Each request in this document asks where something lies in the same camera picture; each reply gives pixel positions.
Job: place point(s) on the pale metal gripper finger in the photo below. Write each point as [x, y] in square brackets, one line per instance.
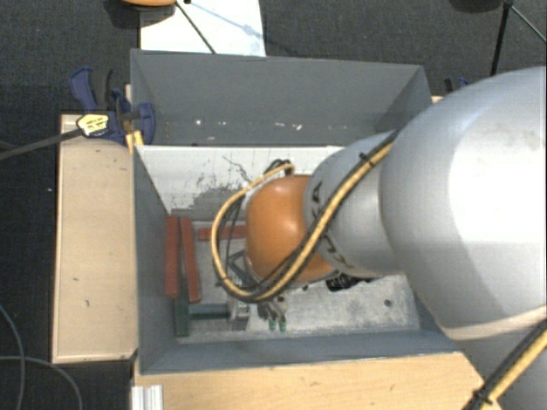
[242, 322]
[240, 308]

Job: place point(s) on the red-brown flat block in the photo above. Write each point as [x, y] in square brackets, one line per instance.
[172, 254]
[190, 263]

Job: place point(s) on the pale wood flat board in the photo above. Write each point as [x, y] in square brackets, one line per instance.
[94, 246]

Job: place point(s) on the black cylinder on white bracket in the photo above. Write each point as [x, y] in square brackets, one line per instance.
[342, 282]

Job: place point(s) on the dark green flat block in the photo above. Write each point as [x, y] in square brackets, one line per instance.
[181, 314]
[209, 311]

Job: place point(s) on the grey metal bin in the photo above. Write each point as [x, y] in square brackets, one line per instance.
[265, 96]

